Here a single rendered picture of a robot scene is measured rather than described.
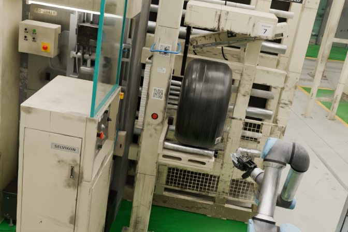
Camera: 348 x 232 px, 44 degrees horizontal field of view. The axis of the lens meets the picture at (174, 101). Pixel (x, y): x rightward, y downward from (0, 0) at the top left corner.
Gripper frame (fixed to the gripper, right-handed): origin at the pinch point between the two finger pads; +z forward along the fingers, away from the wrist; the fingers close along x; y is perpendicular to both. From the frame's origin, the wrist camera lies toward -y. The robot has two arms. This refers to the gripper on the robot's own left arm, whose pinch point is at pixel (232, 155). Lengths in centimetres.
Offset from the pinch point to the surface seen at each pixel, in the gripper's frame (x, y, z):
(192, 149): 11.7, -8.6, 25.8
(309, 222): -93, -140, 2
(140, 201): 47, -54, 44
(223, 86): -10.3, 35.0, 21.8
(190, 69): -1, 40, 43
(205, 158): 6.9, -13.9, 18.9
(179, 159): 19.6, -16.2, 30.5
